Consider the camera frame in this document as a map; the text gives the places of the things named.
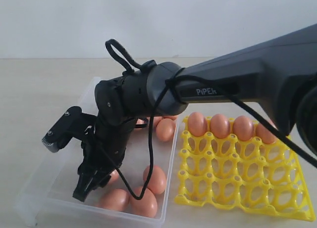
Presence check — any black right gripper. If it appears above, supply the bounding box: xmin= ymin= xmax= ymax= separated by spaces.
xmin=72 ymin=114 xmax=136 ymax=202

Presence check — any clear plastic container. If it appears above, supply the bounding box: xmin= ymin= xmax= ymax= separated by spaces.
xmin=15 ymin=77 xmax=179 ymax=228

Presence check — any brown egg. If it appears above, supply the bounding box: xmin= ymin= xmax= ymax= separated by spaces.
xmin=98 ymin=189 xmax=130 ymax=212
xmin=147 ymin=165 xmax=166 ymax=195
xmin=162 ymin=115 xmax=178 ymax=120
xmin=130 ymin=188 xmax=158 ymax=218
xmin=255 ymin=123 xmax=276 ymax=144
xmin=108 ymin=170 xmax=120 ymax=184
xmin=153 ymin=116 xmax=162 ymax=129

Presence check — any brown egg placed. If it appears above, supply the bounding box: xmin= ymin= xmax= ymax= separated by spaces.
xmin=187 ymin=112 xmax=208 ymax=137
xmin=210 ymin=114 xmax=230 ymax=139
xmin=232 ymin=115 xmax=254 ymax=141

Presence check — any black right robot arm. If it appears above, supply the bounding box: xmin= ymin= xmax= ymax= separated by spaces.
xmin=73 ymin=25 xmax=317 ymax=201

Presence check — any brown egg far corner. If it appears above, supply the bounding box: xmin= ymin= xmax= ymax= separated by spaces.
xmin=156 ymin=118 xmax=176 ymax=142

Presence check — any yellow plastic egg tray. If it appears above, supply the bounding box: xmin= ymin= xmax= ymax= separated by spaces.
xmin=174 ymin=118 xmax=316 ymax=222

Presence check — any black camera cable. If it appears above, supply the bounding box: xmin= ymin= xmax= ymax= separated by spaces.
xmin=85 ymin=39 xmax=317 ymax=200

